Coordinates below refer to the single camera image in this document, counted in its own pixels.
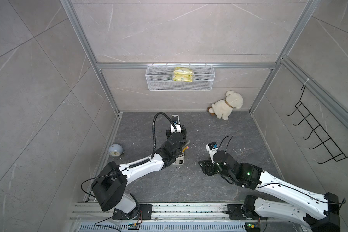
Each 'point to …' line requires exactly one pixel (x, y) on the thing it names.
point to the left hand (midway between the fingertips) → (178, 120)
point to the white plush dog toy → (223, 108)
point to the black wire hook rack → (313, 130)
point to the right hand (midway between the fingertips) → (204, 161)
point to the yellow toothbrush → (187, 147)
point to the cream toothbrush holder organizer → (180, 160)
